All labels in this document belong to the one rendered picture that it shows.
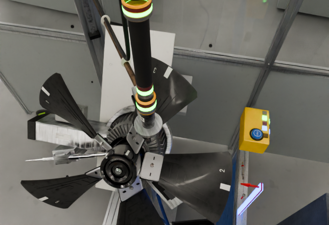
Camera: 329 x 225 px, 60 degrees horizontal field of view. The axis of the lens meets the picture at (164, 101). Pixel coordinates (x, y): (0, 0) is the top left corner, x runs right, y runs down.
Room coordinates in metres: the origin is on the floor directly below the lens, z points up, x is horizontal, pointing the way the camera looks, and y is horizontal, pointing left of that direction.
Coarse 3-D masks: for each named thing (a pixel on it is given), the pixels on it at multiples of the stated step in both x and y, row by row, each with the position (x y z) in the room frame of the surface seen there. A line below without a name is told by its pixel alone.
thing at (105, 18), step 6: (96, 0) 0.69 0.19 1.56; (120, 0) 0.42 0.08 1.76; (120, 6) 0.43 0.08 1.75; (102, 12) 0.64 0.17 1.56; (120, 12) 0.43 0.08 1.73; (102, 18) 0.62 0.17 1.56; (108, 18) 0.62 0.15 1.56; (102, 24) 0.62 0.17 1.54; (108, 24) 0.59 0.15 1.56; (126, 24) 0.43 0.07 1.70; (126, 30) 0.43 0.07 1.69; (114, 36) 0.55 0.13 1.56; (126, 36) 0.43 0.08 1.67; (126, 42) 0.43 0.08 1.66; (120, 48) 0.50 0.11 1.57; (126, 48) 0.43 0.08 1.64; (126, 54) 0.43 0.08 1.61; (126, 60) 0.44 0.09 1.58
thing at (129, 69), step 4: (96, 8) 0.68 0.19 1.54; (100, 16) 0.64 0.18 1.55; (104, 24) 0.61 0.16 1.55; (108, 32) 0.58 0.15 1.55; (112, 40) 0.55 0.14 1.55; (116, 48) 0.52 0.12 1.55; (120, 56) 0.49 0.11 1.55; (124, 64) 0.46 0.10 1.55; (128, 64) 0.46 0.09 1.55; (128, 68) 0.45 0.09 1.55; (128, 72) 0.44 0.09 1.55; (132, 72) 0.44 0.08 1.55; (132, 76) 0.42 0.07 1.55; (132, 80) 0.41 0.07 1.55
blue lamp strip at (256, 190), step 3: (255, 189) 0.29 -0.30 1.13; (258, 189) 0.28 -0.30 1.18; (252, 192) 0.29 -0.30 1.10; (255, 192) 0.28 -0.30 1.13; (252, 195) 0.28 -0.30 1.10; (255, 195) 0.27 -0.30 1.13; (249, 198) 0.28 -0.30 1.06; (252, 198) 0.27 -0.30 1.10; (246, 201) 0.28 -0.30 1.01; (249, 201) 0.27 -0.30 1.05; (243, 204) 0.28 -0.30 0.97; (246, 204) 0.27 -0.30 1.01; (240, 207) 0.29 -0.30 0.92; (243, 207) 0.27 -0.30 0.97; (240, 210) 0.27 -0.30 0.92
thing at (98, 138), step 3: (96, 135) 0.42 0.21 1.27; (96, 138) 0.43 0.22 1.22; (99, 138) 0.41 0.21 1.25; (99, 141) 0.42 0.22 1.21; (102, 141) 0.41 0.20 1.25; (105, 141) 0.40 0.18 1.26; (105, 144) 0.40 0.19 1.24; (108, 144) 0.39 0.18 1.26; (105, 147) 0.41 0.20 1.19; (108, 147) 0.40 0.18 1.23; (111, 147) 0.39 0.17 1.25
